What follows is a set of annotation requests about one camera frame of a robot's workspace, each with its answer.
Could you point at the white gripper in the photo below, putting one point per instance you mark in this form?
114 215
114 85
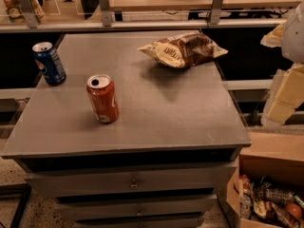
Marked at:
294 35

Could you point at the red coke can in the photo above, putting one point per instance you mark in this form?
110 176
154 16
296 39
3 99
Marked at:
102 94

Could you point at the blue pepsi can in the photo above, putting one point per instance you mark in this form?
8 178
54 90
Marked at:
49 63

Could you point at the cardboard box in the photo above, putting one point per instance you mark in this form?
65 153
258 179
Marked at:
281 157

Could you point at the brown chip bag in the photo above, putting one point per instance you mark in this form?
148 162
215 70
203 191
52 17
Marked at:
185 50

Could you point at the snack bag in box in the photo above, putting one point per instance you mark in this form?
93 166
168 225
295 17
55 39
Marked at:
275 195

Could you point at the grey drawer cabinet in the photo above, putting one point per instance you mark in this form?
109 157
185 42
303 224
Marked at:
178 135

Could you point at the orange fruit in box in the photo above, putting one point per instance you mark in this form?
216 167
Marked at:
294 210

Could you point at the top drawer knob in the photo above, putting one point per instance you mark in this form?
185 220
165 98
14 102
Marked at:
134 185

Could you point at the metal railing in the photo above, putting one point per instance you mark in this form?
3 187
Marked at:
143 15

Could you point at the colourful box behind glass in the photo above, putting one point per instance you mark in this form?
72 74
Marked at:
10 11

